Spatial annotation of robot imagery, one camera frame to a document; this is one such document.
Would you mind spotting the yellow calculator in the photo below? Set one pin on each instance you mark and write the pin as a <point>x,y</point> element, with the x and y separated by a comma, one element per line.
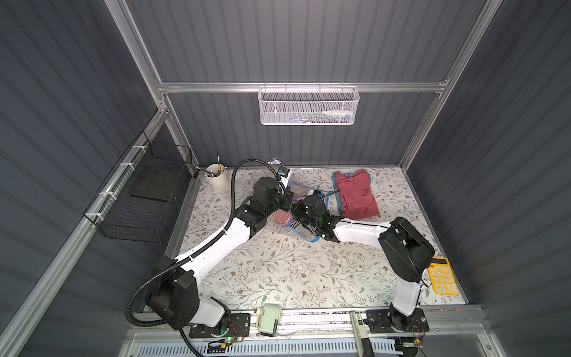
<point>442,277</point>

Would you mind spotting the white wire basket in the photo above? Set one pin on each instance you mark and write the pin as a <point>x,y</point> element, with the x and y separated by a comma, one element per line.
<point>308,105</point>

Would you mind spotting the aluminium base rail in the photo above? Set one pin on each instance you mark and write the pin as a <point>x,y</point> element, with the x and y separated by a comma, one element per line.
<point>452,330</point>

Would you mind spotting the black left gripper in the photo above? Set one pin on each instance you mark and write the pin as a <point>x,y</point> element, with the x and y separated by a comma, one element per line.
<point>285,204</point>

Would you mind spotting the black wire basket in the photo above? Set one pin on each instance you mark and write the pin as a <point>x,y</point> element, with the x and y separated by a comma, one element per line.
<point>146,193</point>

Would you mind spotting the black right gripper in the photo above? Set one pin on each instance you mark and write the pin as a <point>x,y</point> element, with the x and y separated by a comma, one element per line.
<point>301,213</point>

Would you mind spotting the red ribbed garment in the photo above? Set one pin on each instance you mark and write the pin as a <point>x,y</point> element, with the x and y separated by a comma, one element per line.
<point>356,199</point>

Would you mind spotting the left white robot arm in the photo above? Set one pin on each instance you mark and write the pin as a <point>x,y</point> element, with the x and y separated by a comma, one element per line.
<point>174,296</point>

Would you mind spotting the clear vacuum bag blue zip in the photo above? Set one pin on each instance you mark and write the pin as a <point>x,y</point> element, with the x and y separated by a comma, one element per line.
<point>295,228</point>

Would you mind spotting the striped garment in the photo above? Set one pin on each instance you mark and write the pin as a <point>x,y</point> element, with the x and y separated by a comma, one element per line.
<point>283,217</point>

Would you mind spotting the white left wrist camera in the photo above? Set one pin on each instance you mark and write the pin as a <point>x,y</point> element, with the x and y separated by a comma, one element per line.
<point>285,175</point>

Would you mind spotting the small green white box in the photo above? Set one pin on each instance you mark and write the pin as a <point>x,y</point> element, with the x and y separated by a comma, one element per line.
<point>269,316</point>

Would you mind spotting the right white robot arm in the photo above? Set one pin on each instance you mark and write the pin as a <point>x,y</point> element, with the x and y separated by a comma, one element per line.
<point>408,253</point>

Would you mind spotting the blue tank top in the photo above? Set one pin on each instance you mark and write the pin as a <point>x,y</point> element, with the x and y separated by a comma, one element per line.
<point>337,193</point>

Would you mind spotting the white cup with tools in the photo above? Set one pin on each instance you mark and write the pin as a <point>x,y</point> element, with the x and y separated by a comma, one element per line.
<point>217,177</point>

